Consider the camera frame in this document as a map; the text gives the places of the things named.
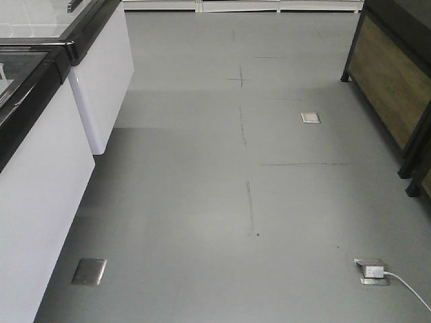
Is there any far steel floor socket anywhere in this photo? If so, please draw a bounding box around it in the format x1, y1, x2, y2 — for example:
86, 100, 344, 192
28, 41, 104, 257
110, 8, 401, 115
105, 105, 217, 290
300, 112, 321, 124

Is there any far white chest freezer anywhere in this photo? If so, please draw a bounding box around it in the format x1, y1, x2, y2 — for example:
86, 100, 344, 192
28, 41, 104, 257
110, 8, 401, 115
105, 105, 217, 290
1, 0, 134, 155

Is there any white chest freezer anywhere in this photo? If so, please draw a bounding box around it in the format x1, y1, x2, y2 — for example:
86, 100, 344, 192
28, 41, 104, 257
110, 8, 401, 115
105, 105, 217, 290
1, 46, 95, 322
1, 0, 134, 155

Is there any closed steel floor socket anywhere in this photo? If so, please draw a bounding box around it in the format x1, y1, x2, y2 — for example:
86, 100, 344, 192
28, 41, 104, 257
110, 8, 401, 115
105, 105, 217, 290
71, 258, 107, 286

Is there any near white chest freezer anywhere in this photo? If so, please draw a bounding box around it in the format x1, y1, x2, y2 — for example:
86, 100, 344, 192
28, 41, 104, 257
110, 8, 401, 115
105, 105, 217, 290
1, 46, 95, 322

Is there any white shelf base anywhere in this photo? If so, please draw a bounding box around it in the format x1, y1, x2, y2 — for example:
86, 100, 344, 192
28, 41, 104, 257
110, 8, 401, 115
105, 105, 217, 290
123, 0, 364, 13

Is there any open steel floor socket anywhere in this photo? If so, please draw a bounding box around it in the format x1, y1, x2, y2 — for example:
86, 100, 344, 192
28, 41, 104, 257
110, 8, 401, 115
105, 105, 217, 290
354, 258, 390, 286

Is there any white power plug adapter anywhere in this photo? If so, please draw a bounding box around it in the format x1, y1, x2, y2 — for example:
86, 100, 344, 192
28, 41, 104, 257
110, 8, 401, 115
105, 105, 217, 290
362, 265, 385, 279

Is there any wooden black-framed display stand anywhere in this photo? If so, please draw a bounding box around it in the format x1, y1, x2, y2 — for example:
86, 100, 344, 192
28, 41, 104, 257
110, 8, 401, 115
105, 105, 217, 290
341, 1, 430, 178

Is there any white power cable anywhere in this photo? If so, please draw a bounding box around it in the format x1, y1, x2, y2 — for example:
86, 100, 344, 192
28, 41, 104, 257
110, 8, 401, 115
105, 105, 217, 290
383, 271, 431, 316

